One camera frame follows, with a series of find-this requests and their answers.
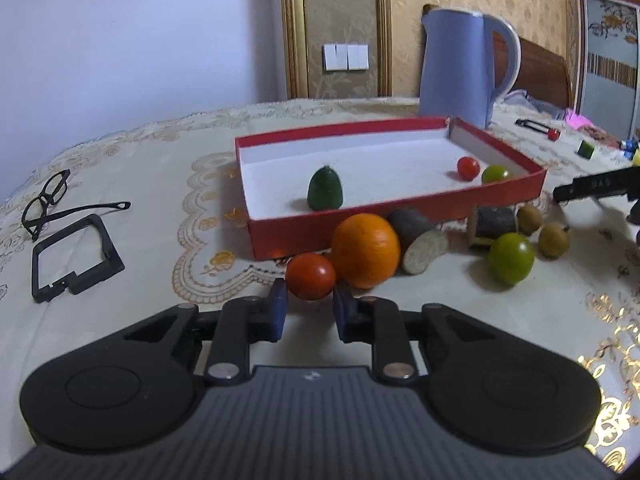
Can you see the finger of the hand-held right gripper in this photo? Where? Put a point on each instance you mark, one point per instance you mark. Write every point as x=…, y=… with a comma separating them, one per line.
x=595, y=184

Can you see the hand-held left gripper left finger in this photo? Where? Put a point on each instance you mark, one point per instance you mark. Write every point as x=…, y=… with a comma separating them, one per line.
x=277, y=311

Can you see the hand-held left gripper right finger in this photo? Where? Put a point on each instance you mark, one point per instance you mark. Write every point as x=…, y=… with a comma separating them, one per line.
x=343, y=316

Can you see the large red tomato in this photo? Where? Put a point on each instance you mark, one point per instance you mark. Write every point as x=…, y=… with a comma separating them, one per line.
x=310, y=276

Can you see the orange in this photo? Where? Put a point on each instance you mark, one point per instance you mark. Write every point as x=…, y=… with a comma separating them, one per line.
x=365, y=250

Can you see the brown kiwi with stem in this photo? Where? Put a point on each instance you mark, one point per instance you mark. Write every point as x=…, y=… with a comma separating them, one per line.
x=554, y=241

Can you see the small brown kiwi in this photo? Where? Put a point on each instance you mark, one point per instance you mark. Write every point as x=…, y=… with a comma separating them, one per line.
x=529, y=218

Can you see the long dark cut yam piece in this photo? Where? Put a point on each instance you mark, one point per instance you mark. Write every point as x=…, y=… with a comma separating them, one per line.
x=417, y=242

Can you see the short dark cut yam piece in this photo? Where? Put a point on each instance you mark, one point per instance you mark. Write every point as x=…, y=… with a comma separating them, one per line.
x=492, y=225

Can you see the green round fruit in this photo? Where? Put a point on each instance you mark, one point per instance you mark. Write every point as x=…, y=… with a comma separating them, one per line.
x=495, y=174
x=511, y=259

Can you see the green avocado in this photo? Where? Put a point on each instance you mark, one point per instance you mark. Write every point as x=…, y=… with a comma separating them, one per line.
x=325, y=189

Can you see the red cardboard box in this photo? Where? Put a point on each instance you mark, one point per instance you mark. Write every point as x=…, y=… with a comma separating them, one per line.
x=380, y=170

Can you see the small green cube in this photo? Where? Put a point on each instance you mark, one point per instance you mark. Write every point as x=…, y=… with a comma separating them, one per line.
x=585, y=148

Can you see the small blue and yellow items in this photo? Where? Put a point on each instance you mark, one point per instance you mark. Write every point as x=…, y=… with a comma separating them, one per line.
x=631, y=149

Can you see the small red bead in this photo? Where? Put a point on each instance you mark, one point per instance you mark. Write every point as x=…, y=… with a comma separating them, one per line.
x=553, y=134

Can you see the pink plastic item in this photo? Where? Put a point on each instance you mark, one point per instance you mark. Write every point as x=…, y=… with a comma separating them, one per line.
x=577, y=118

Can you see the black clip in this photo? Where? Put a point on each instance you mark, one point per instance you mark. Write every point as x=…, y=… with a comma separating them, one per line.
x=531, y=124

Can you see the crumpled clothes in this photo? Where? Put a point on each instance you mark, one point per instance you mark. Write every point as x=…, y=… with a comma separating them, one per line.
x=530, y=100

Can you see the wooden bed headboard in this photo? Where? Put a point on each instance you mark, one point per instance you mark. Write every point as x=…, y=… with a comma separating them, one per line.
x=542, y=72

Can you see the patterned wardrobe door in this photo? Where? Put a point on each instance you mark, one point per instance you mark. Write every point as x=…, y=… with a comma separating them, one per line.
x=610, y=60

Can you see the small red cherry tomato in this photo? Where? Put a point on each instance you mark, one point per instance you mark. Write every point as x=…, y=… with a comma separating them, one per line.
x=468, y=168

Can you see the blue electric kettle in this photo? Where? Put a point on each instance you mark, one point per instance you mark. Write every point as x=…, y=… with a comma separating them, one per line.
x=455, y=65

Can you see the black eyeglasses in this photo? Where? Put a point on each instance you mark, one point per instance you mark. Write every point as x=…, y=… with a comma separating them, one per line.
x=45, y=205

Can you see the black square plastic frame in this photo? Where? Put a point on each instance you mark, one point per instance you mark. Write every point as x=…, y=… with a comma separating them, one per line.
x=107, y=255

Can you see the white wall switch panel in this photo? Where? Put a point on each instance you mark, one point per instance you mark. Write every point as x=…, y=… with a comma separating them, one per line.
x=346, y=56

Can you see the gold wall moulding frame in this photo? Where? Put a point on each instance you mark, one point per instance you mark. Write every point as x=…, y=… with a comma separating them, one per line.
x=295, y=30

